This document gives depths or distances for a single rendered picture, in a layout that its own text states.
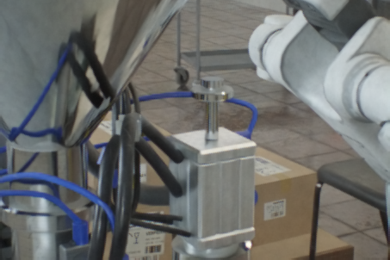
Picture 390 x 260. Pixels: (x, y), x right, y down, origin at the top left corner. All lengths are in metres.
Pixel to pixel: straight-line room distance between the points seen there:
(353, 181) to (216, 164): 2.40
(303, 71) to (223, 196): 0.92
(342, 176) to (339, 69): 1.70
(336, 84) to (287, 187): 2.35
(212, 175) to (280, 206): 3.08
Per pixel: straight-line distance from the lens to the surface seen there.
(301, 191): 3.78
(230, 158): 0.66
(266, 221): 3.72
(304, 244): 3.77
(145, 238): 3.46
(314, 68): 1.58
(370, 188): 2.99
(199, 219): 0.67
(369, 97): 1.34
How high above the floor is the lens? 1.60
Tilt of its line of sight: 15 degrees down
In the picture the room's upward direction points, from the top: straight up
